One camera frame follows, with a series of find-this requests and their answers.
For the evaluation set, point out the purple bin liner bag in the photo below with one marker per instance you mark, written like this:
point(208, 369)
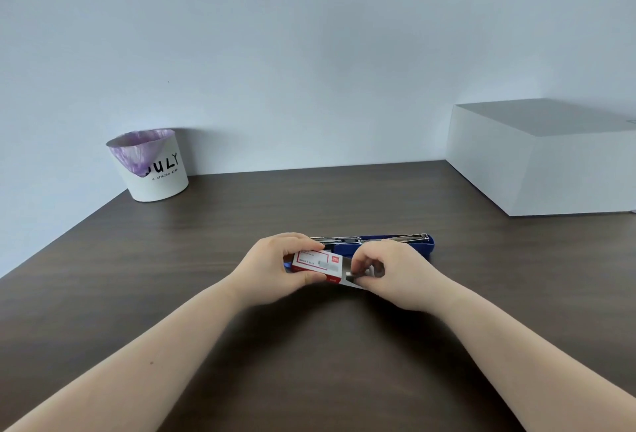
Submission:
point(136, 151)

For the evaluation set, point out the person's right forearm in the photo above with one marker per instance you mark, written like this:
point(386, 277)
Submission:
point(536, 359)

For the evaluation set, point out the red and white staple box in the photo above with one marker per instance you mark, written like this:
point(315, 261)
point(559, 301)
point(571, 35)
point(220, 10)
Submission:
point(318, 264)

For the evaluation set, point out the person's right thumb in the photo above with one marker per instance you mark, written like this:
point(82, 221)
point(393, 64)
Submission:
point(356, 270)

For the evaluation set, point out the large white box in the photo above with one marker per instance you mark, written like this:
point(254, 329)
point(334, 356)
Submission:
point(546, 163)

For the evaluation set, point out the person's right hand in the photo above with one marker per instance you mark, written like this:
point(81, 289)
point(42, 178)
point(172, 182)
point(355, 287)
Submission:
point(407, 280)

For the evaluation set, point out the strip of metal staples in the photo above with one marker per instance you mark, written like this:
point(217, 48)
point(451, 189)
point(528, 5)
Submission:
point(375, 273)

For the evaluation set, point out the person's left hand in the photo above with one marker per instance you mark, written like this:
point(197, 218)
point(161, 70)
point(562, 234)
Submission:
point(263, 270)

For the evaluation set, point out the white waste bin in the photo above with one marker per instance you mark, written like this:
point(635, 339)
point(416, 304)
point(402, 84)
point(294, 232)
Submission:
point(159, 181)

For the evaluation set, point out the person's left thumb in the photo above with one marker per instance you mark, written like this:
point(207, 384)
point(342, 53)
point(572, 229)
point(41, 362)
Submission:
point(310, 278)

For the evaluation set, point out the blue stapler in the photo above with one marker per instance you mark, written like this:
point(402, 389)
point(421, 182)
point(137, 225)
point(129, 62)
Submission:
point(348, 243)

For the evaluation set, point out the person's left forearm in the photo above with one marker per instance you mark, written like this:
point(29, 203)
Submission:
point(124, 364)

